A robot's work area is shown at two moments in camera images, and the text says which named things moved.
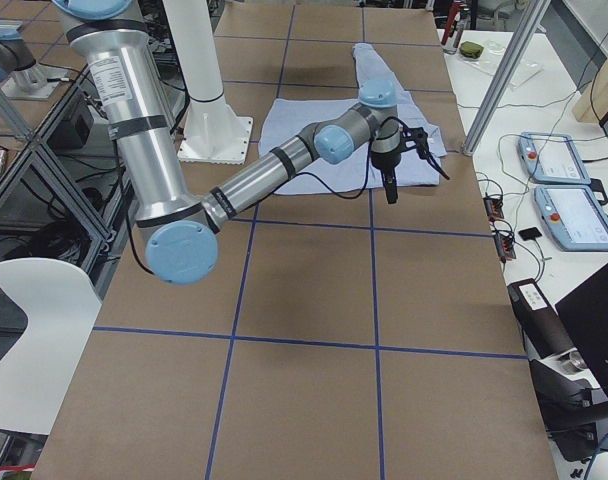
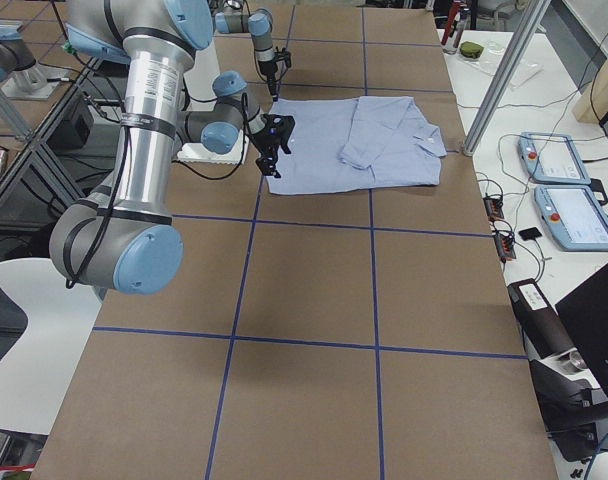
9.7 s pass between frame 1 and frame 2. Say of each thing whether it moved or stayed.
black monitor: stayed
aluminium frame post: stayed
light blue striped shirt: moved
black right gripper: moved
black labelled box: stayed
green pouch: stayed
